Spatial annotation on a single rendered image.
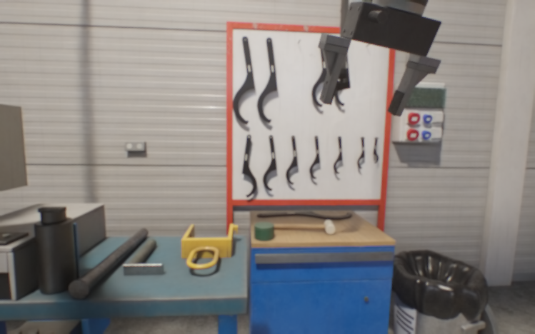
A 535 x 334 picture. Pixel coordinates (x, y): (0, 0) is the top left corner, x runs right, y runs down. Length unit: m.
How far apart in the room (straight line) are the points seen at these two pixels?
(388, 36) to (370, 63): 2.24
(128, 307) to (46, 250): 0.23
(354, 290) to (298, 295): 0.28
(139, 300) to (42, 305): 0.22
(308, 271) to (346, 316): 0.32
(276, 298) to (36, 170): 2.32
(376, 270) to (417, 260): 0.72
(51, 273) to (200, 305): 0.36
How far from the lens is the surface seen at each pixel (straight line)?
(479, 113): 3.30
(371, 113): 2.66
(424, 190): 3.01
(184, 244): 0.91
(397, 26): 0.48
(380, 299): 1.64
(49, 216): 0.82
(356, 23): 0.46
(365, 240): 1.47
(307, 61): 2.54
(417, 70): 0.53
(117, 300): 0.78
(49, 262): 0.84
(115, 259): 0.92
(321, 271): 1.45
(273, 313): 1.52
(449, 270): 2.22
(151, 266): 0.85
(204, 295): 0.74
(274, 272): 1.41
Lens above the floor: 1.44
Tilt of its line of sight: 6 degrees down
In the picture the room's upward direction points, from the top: 1 degrees clockwise
